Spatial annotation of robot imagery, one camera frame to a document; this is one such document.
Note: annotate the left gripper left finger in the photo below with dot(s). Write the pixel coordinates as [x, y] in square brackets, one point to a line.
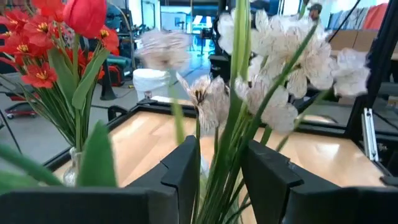
[93, 205]

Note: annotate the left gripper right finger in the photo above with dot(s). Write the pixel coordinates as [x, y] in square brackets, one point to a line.
[311, 205]

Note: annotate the white artificial flower bunch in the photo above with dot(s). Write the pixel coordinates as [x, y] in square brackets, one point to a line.
[280, 118]

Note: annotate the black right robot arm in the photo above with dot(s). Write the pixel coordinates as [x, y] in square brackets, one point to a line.
[219, 67]

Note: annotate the clear ribbed glass vase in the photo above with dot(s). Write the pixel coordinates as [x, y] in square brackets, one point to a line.
[73, 168]

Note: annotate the red wheeled creeper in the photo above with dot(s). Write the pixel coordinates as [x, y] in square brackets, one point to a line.
[20, 109]

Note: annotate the white plastic bin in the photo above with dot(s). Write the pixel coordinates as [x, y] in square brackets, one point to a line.
[149, 82]

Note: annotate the cardboard box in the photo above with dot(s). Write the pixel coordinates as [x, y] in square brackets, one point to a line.
[345, 40]

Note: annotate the silver aluminium bracket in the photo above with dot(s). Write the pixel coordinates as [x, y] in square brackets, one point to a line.
[370, 133]

